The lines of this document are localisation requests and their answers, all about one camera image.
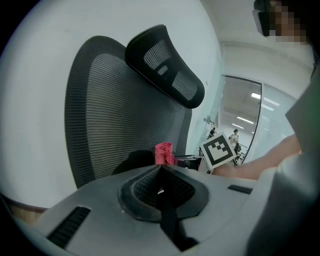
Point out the black mesh chair backrest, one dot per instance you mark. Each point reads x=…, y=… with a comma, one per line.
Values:
x=112, y=112

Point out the person's right forearm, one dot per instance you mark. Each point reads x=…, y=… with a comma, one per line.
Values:
x=262, y=160

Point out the black head-worn camera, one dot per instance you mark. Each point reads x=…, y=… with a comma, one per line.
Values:
x=261, y=20

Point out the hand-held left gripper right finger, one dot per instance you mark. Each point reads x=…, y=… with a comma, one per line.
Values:
x=220, y=207

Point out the frosted glass door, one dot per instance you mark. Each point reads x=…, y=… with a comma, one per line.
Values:
x=212, y=100

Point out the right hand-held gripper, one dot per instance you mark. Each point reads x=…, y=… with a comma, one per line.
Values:
x=217, y=152

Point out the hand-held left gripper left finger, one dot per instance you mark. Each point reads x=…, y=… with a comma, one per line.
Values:
x=100, y=212

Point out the red cloth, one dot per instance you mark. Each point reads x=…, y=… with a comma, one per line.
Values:
x=163, y=152

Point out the glass partition with blinds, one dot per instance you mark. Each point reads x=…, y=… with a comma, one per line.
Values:
x=272, y=120

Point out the black mesh chair headrest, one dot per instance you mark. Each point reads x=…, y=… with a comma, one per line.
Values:
x=140, y=50

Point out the black chair lumbar support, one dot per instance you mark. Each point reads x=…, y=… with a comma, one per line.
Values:
x=140, y=160

